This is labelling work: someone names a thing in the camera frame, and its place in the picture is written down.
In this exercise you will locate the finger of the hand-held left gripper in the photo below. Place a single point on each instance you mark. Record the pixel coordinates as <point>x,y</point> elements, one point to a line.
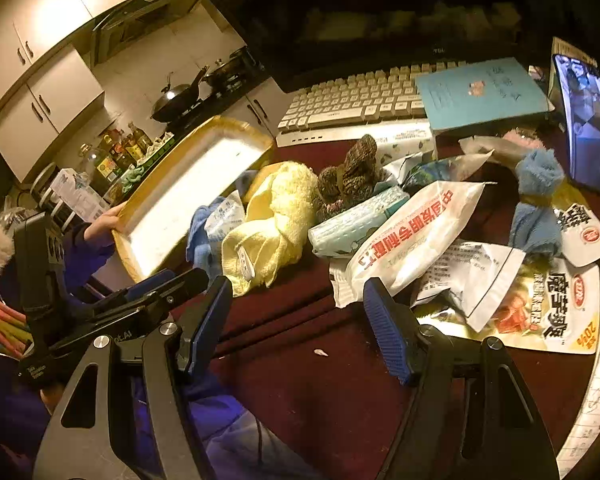
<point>187,282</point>
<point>152,280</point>

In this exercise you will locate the white wall cabinets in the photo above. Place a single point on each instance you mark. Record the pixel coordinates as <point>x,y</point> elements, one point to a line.
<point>45,25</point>

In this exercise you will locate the green packages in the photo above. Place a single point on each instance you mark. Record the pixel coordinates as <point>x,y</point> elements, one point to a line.
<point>132,176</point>

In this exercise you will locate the smartphone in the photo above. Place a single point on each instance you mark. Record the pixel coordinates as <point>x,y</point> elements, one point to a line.
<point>587,130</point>

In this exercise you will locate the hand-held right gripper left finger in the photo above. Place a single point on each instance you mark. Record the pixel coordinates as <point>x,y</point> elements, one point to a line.
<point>212,320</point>

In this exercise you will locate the small white packet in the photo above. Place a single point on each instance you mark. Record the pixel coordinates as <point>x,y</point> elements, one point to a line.
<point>223,220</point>

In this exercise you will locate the yellow towel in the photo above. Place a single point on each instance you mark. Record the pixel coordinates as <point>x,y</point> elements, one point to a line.
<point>280,210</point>

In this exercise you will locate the blue fuzzy cloth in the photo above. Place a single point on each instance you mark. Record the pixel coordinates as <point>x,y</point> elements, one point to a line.
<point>535,200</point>

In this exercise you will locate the clear plastic bag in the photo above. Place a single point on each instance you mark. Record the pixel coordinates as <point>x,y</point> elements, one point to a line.
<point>487,147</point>

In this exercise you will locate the row of condiment bottles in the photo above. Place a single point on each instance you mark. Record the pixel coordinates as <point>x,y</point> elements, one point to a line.
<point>115,152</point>

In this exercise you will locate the white base cabinets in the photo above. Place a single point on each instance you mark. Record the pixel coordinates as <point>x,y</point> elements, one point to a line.
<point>260,107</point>

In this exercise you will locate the white snack wrapper red logo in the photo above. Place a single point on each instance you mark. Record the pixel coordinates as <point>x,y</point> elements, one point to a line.
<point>582,235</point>

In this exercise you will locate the brown plush toy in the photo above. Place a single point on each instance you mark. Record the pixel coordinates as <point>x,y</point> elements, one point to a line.
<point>350,175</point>

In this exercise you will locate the pink and yellow sticks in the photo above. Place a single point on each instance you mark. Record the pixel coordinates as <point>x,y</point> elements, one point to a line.
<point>0,325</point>

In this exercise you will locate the green and white tissue pack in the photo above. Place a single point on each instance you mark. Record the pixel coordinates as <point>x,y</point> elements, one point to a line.
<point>355,222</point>

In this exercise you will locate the person's purple jacket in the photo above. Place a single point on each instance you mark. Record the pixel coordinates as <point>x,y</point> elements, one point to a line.
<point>220,420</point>

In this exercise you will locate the range hood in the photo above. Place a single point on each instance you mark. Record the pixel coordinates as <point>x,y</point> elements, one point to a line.
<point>145,20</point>

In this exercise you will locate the blue notebook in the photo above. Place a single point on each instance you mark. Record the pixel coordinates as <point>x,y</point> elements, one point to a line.
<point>480,92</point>

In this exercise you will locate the yellow snack bag red logo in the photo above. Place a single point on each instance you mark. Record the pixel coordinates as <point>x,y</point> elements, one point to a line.
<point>550,315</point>

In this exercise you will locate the black wok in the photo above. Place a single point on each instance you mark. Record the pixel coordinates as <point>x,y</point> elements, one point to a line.
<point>177,97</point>

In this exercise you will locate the yellow-rimmed white tray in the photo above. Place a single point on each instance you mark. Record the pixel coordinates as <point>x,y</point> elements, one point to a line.
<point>195,185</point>

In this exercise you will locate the beige keyboard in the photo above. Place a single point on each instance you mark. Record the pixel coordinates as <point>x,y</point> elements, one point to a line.
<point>350,105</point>

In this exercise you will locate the small white crumb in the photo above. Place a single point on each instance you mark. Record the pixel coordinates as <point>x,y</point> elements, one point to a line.
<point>321,353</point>

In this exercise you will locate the white packet with black text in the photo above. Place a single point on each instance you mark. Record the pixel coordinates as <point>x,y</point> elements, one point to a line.
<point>475,280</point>

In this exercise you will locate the dark green packet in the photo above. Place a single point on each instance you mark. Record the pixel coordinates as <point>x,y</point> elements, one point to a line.
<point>442,169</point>

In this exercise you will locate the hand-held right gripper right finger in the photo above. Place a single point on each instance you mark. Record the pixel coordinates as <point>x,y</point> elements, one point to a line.
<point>387,330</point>

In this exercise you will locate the white plastic bag red print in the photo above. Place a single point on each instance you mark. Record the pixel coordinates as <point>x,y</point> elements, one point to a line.
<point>415,240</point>

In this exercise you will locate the dark cooking pot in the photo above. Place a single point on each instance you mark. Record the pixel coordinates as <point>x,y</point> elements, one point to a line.
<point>227,72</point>

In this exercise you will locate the white cardboard box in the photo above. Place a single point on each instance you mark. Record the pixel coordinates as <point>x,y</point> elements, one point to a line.
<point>77,195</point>

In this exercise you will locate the black monitor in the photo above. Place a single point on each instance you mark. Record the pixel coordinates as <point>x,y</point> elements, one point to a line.
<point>380,10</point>

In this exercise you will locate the pink fuzzy cloth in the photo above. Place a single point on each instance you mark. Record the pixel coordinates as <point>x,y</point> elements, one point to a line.
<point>522,137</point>

